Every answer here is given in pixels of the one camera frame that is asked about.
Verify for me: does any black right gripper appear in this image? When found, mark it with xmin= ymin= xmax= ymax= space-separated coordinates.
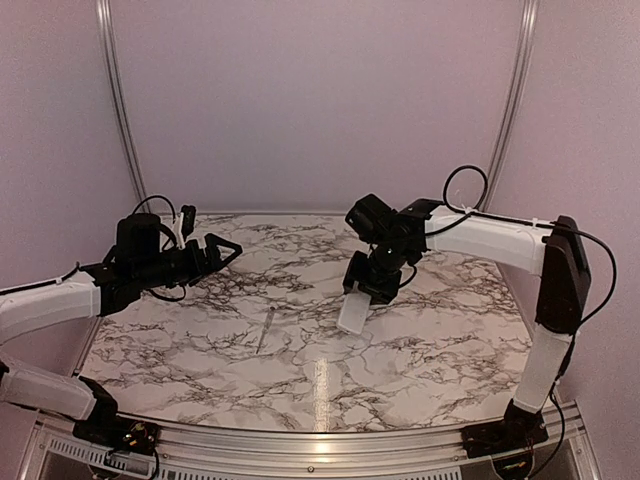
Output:
xmin=343 ymin=241 xmax=413 ymax=304

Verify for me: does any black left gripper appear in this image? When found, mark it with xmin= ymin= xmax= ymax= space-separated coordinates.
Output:
xmin=134 ymin=232 xmax=242 ymax=290

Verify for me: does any white remote control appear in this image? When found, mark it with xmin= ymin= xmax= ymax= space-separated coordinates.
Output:
xmin=336 ymin=291 xmax=371 ymax=335

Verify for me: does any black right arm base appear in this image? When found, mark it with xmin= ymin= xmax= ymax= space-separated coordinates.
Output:
xmin=461 ymin=400 xmax=549 ymax=458

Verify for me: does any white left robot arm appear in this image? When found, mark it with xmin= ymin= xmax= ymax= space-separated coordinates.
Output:
xmin=1 ymin=233 xmax=243 ymax=445

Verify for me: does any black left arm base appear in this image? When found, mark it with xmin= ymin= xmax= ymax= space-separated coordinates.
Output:
xmin=73 ymin=376 xmax=159 ymax=456

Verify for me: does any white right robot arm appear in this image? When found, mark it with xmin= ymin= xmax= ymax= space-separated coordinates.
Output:
xmin=336 ymin=194 xmax=591 ymax=448

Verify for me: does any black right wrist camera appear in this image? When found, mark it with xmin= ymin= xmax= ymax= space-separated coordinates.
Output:
xmin=345 ymin=194 xmax=397 ymax=242

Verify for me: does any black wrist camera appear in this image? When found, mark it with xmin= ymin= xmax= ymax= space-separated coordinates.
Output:
xmin=116 ymin=213 xmax=161 ymax=257
xmin=345 ymin=194 xmax=397 ymax=242

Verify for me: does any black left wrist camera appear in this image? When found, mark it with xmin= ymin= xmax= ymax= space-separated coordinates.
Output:
xmin=116 ymin=213 xmax=161 ymax=257

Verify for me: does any left aluminium frame post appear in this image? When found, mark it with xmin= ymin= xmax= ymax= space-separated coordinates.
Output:
xmin=95 ymin=0 xmax=147 ymax=202

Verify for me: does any aluminium frame post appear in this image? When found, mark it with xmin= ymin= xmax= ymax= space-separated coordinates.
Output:
xmin=95 ymin=0 xmax=147 ymax=202
xmin=489 ymin=0 xmax=540 ymax=181

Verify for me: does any front aluminium rail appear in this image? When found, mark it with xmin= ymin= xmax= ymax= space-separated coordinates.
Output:
xmin=18 ymin=406 xmax=601 ymax=479

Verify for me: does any right aluminium frame post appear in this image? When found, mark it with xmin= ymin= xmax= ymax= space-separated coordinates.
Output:
xmin=489 ymin=0 xmax=540 ymax=181

